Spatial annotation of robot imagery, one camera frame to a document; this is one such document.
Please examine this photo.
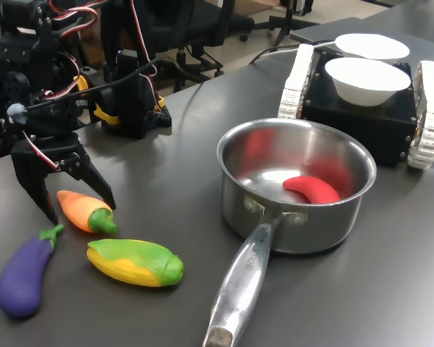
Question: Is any pale grey putty lump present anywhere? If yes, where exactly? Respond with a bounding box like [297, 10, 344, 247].
[6, 103, 27, 124]

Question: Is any red toy chilli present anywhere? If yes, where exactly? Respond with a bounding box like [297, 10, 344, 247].
[282, 176, 342, 205]

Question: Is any yellow green toy corn cob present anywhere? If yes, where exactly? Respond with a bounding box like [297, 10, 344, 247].
[85, 238, 185, 288]

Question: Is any black office chair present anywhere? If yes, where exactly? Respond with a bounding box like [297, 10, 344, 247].
[129, 0, 256, 91]

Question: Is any long black gripper cable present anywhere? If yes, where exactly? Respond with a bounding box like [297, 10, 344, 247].
[21, 59, 161, 111]

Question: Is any steel pan with long handle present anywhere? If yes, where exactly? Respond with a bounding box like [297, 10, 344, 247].
[202, 118, 378, 347]

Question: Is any black chair base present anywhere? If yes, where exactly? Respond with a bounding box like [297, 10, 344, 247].
[267, 0, 321, 48]

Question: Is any thin power cable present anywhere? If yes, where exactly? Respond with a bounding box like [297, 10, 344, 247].
[248, 38, 338, 66]

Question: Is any orange toy carrot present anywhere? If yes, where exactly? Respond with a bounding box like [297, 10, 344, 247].
[56, 190, 119, 234]

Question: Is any tracked vehicle with white tracks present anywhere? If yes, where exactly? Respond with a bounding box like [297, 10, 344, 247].
[277, 43, 434, 170]

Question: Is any purple toy aubergine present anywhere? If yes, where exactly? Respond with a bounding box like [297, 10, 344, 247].
[0, 223, 66, 319]

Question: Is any white bowl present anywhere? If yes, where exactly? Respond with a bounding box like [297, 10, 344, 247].
[334, 33, 410, 61]
[324, 57, 412, 108]

